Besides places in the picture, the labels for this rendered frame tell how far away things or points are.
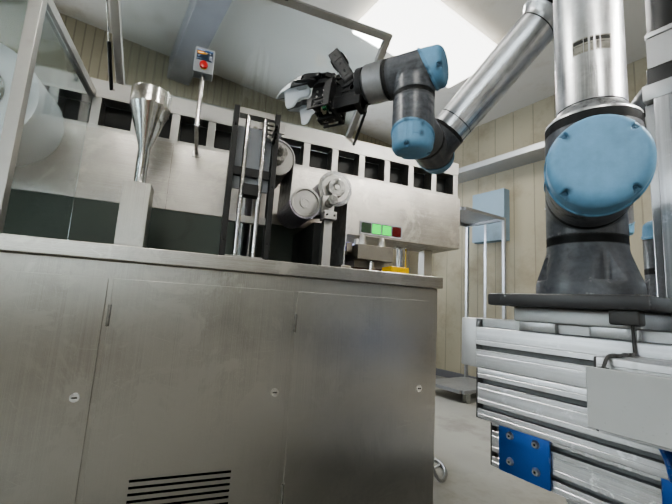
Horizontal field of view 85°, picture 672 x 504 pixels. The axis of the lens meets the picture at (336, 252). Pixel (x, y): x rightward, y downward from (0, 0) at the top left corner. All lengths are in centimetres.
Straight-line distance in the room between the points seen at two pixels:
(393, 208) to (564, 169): 150
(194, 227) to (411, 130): 123
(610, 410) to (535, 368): 19
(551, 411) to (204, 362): 82
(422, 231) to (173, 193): 127
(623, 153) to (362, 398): 96
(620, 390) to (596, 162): 27
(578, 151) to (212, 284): 90
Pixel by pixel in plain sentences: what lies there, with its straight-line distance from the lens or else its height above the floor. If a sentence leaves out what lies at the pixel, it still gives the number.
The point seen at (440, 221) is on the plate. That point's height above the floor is 128.
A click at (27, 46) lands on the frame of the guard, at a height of 141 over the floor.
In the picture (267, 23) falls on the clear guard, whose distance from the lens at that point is 179.
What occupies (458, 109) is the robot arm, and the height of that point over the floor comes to 118.
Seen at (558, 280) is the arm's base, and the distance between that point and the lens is 68.
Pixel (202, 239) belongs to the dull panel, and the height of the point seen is 103.
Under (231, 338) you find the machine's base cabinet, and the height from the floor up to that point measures 67.
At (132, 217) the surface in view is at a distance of 146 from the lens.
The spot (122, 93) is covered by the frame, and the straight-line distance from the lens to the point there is 192.
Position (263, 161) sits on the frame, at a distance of 133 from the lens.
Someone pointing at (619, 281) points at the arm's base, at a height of 84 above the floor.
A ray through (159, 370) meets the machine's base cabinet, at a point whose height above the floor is 58.
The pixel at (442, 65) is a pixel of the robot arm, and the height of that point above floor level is 120.
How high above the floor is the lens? 78
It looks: 8 degrees up
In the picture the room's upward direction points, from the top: 4 degrees clockwise
